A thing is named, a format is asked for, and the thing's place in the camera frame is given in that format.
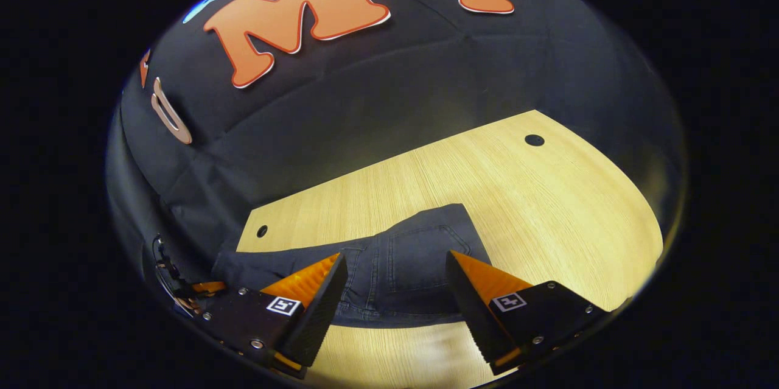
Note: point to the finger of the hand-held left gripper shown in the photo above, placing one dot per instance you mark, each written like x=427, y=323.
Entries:
x=210, y=287

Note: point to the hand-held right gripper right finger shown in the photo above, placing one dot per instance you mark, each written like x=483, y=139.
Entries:
x=468, y=310

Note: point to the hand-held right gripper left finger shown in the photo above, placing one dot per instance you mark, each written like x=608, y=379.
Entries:
x=322, y=313

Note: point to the dark grey denim jeans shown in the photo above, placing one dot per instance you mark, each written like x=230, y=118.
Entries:
x=414, y=261

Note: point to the black backdrop cloth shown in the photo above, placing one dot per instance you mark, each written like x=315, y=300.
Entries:
x=426, y=84

